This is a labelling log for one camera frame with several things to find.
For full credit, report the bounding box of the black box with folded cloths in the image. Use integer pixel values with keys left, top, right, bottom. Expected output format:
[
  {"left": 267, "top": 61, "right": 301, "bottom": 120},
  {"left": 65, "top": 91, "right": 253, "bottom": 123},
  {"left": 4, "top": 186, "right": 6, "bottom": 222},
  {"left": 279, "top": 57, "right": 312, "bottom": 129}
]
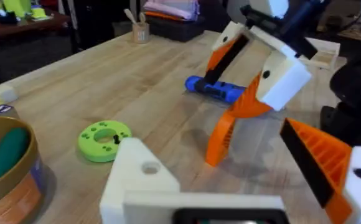
[{"left": 142, "top": 0, "right": 207, "bottom": 44}]

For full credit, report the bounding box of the pale wooden tray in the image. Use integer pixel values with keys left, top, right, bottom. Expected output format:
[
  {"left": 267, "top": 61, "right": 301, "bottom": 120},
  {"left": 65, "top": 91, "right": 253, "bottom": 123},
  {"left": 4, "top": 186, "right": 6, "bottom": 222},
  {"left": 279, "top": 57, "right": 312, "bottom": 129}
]
[{"left": 298, "top": 36, "right": 342, "bottom": 71}]

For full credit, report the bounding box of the brown side table with clutter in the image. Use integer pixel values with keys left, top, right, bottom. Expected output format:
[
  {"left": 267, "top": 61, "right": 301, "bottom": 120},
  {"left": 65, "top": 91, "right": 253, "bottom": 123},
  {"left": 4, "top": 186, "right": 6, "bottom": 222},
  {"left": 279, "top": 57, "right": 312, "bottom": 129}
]
[{"left": 0, "top": 0, "right": 72, "bottom": 43}]

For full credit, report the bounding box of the white orange left gripper right finger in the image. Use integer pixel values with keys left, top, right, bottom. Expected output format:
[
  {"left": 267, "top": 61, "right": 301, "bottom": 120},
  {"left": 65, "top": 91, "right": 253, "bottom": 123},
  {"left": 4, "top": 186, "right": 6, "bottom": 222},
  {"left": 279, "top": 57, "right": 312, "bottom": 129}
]
[{"left": 279, "top": 118, "right": 361, "bottom": 224}]

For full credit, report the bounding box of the finger of the white orange right gripper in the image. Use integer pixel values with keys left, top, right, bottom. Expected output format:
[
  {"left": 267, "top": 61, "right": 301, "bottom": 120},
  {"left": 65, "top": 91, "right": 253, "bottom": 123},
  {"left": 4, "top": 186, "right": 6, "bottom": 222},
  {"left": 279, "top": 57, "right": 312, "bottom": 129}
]
[
  {"left": 204, "top": 53, "right": 312, "bottom": 168},
  {"left": 203, "top": 21, "right": 251, "bottom": 86}
]

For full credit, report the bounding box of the green disc with holes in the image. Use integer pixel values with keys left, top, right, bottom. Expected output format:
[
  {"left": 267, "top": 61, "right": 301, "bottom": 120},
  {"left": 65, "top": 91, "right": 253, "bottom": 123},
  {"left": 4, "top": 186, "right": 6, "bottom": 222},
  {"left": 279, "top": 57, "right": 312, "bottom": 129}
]
[{"left": 77, "top": 120, "right": 133, "bottom": 164}]

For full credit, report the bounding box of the blue electric screwdriver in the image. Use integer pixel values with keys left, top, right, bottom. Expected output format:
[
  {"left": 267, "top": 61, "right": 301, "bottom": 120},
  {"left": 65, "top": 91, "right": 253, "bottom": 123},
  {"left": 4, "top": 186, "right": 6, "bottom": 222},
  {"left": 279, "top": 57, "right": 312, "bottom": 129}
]
[{"left": 184, "top": 75, "right": 247, "bottom": 105}]

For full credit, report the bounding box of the brown tub with toys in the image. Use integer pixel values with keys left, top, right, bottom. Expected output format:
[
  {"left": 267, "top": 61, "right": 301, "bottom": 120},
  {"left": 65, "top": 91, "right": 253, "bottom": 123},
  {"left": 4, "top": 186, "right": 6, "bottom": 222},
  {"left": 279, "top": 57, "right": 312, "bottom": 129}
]
[{"left": 0, "top": 116, "right": 45, "bottom": 224}]

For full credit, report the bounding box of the box with blue label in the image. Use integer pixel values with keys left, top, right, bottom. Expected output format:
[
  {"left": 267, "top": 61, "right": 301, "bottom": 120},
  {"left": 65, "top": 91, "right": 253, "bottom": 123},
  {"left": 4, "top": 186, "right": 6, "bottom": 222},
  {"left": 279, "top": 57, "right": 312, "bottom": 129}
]
[{"left": 0, "top": 99, "right": 20, "bottom": 121}]

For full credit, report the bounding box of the cup with wooden spoons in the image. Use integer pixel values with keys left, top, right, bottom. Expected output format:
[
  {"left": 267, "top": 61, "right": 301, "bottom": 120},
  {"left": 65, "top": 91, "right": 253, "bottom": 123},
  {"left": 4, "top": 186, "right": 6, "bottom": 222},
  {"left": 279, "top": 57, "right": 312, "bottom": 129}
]
[{"left": 123, "top": 7, "right": 151, "bottom": 45}]

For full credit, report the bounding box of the small white block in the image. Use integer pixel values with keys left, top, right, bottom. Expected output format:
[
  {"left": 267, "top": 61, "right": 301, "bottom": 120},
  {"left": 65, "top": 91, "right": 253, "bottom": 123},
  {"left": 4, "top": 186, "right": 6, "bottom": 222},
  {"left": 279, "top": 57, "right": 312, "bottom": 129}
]
[{"left": 0, "top": 84, "right": 19, "bottom": 103}]

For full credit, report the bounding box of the bare white left gripper left finger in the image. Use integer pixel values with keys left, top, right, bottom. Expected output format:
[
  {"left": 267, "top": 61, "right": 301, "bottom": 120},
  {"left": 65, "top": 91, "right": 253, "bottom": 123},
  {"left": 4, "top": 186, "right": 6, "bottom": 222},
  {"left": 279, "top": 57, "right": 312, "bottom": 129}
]
[{"left": 99, "top": 137, "right": 181, "bottom": 224}]

